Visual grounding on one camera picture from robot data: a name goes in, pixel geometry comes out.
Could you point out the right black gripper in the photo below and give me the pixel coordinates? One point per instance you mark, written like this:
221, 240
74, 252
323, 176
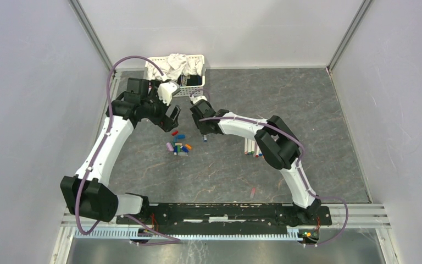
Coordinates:
203, 131

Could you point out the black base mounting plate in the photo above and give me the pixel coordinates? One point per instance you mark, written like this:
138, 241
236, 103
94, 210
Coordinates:
230, 218

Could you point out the white crumpled cloth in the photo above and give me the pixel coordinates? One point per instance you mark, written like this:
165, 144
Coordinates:
174, 65

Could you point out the black box in basket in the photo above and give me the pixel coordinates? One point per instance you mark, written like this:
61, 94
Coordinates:
190, 80

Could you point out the green capped marker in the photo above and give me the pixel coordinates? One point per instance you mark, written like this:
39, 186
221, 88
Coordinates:
249, 147

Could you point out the pink highlighter cap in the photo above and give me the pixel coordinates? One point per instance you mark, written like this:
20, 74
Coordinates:
170, 147

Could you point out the peach capped marker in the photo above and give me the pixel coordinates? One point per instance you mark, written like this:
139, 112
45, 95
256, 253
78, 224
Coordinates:
246, 150

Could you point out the white plastic basket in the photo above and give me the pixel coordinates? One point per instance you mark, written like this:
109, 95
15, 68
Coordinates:
184, 91

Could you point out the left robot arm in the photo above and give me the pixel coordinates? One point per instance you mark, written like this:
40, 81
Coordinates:
86, 193

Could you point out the pink translucent cap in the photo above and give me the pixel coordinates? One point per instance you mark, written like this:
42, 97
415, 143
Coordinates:
253, 191

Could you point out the pink thin marker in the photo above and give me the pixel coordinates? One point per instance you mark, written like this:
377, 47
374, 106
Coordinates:
255, 147

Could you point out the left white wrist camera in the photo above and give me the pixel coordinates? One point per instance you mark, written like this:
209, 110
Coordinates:
167, 90

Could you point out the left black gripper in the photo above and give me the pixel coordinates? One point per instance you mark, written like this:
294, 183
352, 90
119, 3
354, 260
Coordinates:
166, 123

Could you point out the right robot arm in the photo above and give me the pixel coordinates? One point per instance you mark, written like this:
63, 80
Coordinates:
280, 148

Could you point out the aluminium frame rail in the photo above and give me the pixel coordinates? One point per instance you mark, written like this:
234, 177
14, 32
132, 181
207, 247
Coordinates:
358, 216

